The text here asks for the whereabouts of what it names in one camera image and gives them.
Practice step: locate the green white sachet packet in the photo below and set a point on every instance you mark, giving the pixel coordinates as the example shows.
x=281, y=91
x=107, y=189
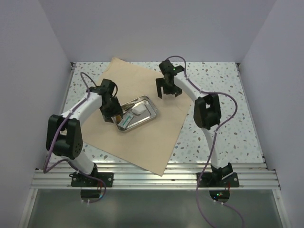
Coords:
x=126, y=120

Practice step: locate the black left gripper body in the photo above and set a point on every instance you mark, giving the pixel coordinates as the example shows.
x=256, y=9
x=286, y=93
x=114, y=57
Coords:
x=111, y=109

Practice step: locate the beige wooden board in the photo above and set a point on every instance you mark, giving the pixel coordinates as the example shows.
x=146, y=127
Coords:
x=150, y=145

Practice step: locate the white gauze pad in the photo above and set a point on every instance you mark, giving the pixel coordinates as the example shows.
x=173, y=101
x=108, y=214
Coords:
x=139, y=109

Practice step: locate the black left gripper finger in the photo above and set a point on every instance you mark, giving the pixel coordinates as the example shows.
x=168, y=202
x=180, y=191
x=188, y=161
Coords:
x=121, y=115
x=108, y=118

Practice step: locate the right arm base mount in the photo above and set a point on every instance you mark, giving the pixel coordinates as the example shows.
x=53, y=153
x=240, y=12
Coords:
x=218, y=177

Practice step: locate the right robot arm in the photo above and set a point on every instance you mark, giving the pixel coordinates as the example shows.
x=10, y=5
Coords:
x=207, y=111

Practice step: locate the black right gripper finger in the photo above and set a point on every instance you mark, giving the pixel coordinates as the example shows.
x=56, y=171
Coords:
x=175, y=92
x=159, y=85

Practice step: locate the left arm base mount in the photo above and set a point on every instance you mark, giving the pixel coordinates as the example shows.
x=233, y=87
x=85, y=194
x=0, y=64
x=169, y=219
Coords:
x=104, y=178

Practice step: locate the brown adhesive bandage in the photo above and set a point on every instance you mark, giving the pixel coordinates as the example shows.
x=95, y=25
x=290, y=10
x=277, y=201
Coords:
x=118, y=118

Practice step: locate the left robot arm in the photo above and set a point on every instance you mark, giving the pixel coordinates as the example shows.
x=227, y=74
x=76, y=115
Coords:
x=64, y=136

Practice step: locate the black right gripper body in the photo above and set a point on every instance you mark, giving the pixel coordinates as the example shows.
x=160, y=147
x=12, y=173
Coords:
x=168, y=86

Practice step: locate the stainless steel tray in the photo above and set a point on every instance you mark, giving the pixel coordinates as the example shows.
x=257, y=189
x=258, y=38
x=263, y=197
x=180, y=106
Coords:
x=150, y=113

